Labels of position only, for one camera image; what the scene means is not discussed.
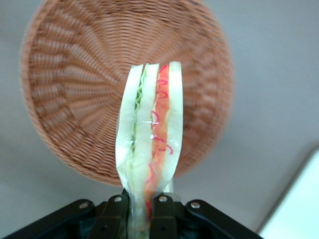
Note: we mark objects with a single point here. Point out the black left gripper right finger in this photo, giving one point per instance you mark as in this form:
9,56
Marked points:
164,219

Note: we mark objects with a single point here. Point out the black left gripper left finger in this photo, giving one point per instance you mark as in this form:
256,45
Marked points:
114,219

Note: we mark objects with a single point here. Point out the triangular sandwich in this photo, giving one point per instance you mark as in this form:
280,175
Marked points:
144,119

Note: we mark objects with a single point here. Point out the beige plastic tray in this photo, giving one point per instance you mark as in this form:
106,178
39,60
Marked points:
296,204

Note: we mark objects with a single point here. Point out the round brown wicker basket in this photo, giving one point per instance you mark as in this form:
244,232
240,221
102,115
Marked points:
74,74

